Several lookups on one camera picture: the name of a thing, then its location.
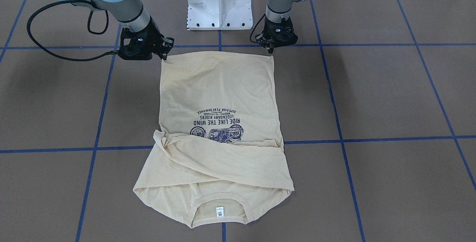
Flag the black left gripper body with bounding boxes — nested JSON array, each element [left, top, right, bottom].
[[255, 15, 299, 49]]

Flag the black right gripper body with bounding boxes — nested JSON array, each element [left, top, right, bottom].
[[118, 18, 165, 60]]

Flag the pale yellow printed t-shirt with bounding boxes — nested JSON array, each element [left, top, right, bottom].
[[133, 52, 294, 228]]

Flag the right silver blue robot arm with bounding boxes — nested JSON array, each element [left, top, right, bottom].
[[75, 0, 174, 60]]

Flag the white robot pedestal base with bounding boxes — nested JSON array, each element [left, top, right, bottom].
[[187, 0, 253, 30]]

